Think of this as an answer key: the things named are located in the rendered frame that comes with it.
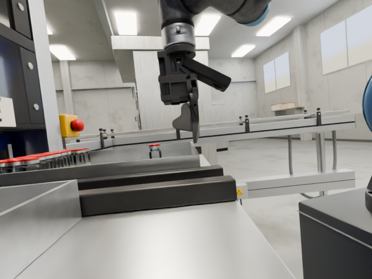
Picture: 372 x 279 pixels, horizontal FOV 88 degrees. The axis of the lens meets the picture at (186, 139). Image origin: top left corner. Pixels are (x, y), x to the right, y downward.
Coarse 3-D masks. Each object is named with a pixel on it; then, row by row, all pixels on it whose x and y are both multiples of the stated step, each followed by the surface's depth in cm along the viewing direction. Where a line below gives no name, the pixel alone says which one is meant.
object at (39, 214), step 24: (0, 192) 16; (24, 192) 16; (48, 192) 14; (72, 192) 16; (0, 216) 10; (24, 216) 11; (48, 216) 13; (72, 216) 16; (0, 240) 10; (24, 240) 11; (48, 240) 13; (0, 264) 10; (24, 264) 11
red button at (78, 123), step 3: (75, 120) 61; (78, 120) 61; (81, 120) 63; (75, 123) 60; (78, 123) 60; (81, 123) 62; (75, 126) 60; (78, 126) 60; (81, 126) 62; (75, 129) 61; (78, 129) 61; (81, 129) 62
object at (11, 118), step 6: (0, 102) 38; (6, 102) 40; (12, 102) 41; (0, 108) 38; (6, 108) 40; (12, 108) 41; (0, 114) 38; (6, 114) 39; (12, 114) 41; (6, 120) 39; (12, 120) 41; (0, 126) 38; (6, 126) 39; (12, 126) 41
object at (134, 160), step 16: (160, 144) 51; (176, 144) 51; (192, 144) 41; (96, 160) 51; (112, 160) 51; (128, 160) 51; (144, 160) 25; (160, 160) 25; (176, 160) 25; (192, 160) 25; (0, 176) 25; (16, 176) 25; (32, 176) 25; (48, 176) 25; (64, 176) 25; (80, 176) 25; (96, 176) 25
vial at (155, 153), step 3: (150, 147) 34; (153, 147) 34; (156, 147) 34; (159, 147) 35; (150, 150) 35; (153, 150) 34; (156, 150) 34; (159, 150) 35; (150, 153) 34; (153, 153) 34; (156, 153) 34; (159, 153) 34; (150, 156) 34; (153, 156) 34; (156, 156) 34; (159, 156) 34
